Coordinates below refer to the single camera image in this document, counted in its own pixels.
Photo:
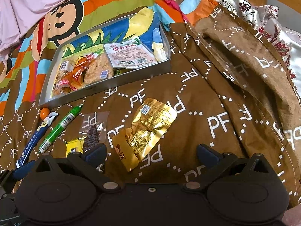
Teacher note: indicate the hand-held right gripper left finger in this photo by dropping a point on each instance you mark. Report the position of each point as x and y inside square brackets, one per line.
[95, 154]

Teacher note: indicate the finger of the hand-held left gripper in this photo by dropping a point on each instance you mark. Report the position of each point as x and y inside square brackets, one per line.
[21, 171]

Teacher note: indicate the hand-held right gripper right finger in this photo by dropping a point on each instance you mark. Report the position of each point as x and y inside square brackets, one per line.
[207, 153]

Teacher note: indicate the clear packet with dark snack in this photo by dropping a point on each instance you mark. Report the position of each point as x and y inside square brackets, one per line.
[94, 134]

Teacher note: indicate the yellow snack bar packet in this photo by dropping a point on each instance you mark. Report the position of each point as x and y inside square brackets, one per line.
[75, 146]

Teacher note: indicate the blue stick sachet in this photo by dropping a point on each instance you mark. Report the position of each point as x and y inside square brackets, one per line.
[30, 141]

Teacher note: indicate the green sausage stick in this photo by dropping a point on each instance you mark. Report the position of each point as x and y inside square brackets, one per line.
[58, 129]

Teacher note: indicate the gold foil snack packet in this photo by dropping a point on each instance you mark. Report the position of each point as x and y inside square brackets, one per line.
[150, 122]

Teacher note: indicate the clear mixed nut bar packet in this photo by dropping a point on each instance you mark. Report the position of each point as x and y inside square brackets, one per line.
[58, 89]

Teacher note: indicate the orange red snack packet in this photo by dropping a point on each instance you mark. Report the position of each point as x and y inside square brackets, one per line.
[77, 75]

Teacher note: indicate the clear puffed rice cracker packet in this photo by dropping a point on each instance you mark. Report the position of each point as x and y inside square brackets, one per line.
[98, 68]

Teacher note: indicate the white snack pouch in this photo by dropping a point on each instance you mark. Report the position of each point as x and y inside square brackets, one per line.
[127, 54]

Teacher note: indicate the metal tray with dinosaur print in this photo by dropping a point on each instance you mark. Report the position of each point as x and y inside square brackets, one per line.
[122, 27]

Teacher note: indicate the brown printed monkey blanket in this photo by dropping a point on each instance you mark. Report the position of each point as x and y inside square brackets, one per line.
[188, 98]

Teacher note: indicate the small orange ball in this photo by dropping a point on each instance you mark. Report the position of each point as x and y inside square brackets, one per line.
[44, 113]

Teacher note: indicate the floral satin quilt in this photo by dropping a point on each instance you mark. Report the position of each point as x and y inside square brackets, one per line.
[258, 16]

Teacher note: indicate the pink bed sheet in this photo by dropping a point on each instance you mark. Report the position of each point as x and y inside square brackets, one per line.
[23, 4]

